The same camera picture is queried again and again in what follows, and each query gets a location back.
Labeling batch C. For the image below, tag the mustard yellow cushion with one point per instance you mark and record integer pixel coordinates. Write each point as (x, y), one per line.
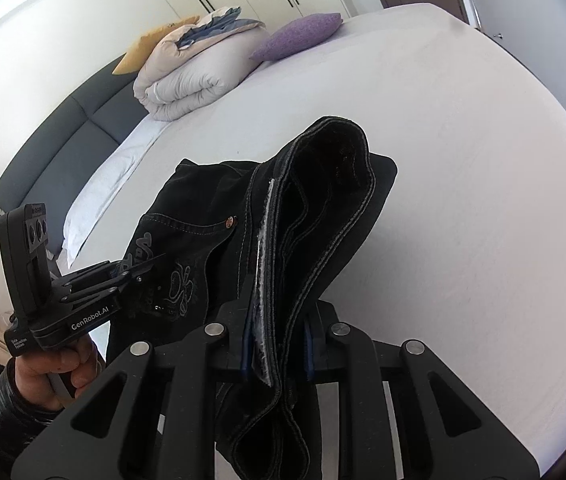
(139, 52)

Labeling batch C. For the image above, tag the folded beige duvet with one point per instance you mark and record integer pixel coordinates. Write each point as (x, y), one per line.
(173, 82)

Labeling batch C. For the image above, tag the person's left hand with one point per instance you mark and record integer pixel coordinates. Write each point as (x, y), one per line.
(79, 360)

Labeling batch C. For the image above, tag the black denim pants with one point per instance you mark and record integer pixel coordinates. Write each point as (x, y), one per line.
(283, 230)

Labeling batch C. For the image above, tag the folded blue grey cloth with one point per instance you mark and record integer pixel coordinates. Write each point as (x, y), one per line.
(218, 22)

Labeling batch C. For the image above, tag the white bed mattress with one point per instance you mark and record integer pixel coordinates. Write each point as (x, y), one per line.
(469, 254)

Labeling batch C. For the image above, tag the purple cushion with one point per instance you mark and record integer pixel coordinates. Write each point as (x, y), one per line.
(298, 35)

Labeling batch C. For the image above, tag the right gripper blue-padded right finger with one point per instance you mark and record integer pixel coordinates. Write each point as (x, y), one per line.
(324, 353)

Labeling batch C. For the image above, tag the dark grey upholstered headboard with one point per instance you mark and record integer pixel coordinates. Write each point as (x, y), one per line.
(61, 155)

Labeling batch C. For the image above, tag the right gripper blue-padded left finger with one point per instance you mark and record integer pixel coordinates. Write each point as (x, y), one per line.
(234, 356)

